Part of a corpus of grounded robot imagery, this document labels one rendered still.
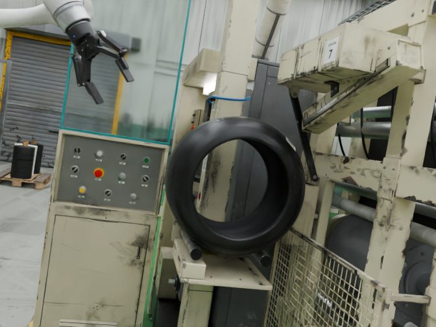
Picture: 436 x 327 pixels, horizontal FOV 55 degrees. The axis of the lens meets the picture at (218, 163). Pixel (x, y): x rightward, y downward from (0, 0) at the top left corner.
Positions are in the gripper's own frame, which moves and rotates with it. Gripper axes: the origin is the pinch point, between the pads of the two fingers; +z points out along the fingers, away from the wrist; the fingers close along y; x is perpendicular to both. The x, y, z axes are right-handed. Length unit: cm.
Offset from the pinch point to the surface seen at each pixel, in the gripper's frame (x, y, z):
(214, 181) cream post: -65, 24, 46
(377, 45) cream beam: -50, -65, 27
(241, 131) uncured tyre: -43, -10, 30
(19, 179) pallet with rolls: -374, 542, -65
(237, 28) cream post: -85, -14, -10
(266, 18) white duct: -139, -14, -16
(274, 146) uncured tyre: -48, -17, 42
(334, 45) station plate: -47, -54, 20
